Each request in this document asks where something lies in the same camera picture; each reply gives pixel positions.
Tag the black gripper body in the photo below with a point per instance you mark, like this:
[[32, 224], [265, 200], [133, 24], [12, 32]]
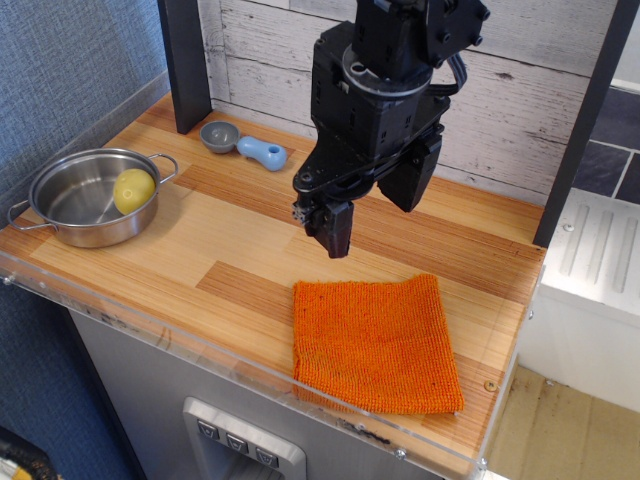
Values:
[[364, 121]]

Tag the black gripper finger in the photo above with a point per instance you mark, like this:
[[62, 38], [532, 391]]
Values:
[[406, 183], [333, 226]]

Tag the orange knitted cloth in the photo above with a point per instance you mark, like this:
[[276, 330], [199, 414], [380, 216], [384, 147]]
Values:
[[381, 347]]

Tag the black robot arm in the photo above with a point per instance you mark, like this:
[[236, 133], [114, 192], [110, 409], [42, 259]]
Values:
[[434, 32]]

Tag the grey and blue scoop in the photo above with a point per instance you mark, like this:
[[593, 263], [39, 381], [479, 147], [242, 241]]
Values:
[[222, 137]]

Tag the clear acrylic table guard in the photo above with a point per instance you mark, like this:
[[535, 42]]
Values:
[[148, 367]]

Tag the yellow toy potato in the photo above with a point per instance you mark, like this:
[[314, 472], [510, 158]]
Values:
[[132, 189]]

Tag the white ribbed side unit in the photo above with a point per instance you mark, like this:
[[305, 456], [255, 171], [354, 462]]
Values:
[[582, 328]]

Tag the stainless steel pot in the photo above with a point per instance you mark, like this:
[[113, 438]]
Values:
[[75, 196]]

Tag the silver dispenser button panel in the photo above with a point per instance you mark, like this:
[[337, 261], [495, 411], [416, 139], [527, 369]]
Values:
[[227, 447]]

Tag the black and yellow object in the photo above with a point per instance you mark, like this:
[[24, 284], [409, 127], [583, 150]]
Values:
[[20, 459]]

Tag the dark left frame post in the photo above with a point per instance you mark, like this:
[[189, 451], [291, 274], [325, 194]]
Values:
[[186, 63]]

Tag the dark frame post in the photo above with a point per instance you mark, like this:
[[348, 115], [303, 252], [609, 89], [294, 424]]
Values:
[[186, 63], [607, 61]]

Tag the dark right frame post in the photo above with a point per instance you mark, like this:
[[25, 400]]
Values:
[[607, 61]]

